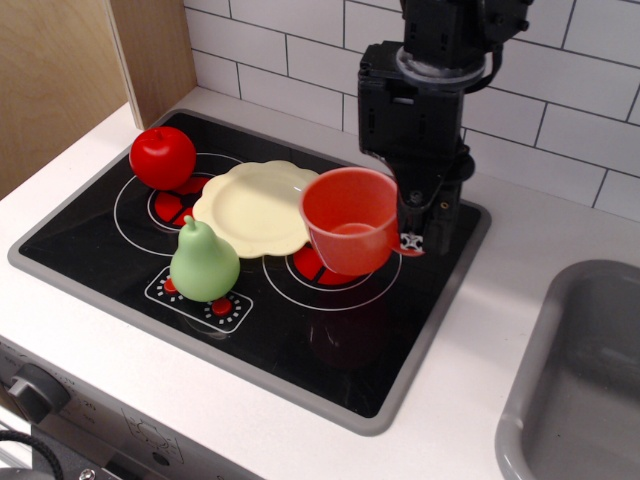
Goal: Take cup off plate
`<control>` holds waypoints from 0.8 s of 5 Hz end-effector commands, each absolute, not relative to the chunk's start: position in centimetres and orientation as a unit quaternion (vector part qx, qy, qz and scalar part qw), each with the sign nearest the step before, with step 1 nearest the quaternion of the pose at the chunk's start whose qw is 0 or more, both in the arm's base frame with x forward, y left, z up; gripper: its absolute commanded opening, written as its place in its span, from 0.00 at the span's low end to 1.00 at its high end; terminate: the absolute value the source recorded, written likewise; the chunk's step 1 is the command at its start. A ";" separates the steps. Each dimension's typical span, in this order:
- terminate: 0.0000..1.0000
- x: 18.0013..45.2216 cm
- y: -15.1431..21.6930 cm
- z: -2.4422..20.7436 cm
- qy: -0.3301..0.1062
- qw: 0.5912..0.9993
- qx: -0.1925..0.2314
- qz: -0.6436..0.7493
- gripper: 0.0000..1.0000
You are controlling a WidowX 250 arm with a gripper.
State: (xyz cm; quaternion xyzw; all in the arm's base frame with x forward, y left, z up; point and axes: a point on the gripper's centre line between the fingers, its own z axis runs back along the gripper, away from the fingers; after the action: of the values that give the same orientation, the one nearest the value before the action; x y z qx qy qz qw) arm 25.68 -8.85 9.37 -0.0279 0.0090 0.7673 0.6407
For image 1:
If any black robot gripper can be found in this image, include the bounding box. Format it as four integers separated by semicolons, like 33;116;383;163
358;42;474;255

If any red plastic cup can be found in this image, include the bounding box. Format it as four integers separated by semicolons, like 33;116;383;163
299;167;424;276

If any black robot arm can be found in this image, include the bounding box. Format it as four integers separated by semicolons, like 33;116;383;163
358;1;530;256

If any cream scalloped plate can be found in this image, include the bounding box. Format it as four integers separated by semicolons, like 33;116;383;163
193;160;318;259

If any black toy stove top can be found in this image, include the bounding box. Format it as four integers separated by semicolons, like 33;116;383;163
8;110;490;436

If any green toy pear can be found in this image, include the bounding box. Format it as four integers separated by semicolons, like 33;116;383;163
170;215;240;302

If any grey sink basin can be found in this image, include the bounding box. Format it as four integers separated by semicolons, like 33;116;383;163
495;260;639;479

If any red toy apple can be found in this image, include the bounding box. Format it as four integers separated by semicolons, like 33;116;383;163
129;126;197;191

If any grey oven front panel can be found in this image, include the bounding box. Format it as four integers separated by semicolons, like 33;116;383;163
1;341;257;479

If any wooden cabinet panel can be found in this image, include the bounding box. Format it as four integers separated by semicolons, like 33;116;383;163
1;1;196;195

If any grey oven knob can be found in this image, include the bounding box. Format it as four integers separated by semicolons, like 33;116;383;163
8;364;71;424

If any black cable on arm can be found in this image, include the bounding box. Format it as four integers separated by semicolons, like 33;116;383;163
462;44;505;96

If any black braided cable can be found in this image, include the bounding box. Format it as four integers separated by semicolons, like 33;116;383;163
0;427;62;480

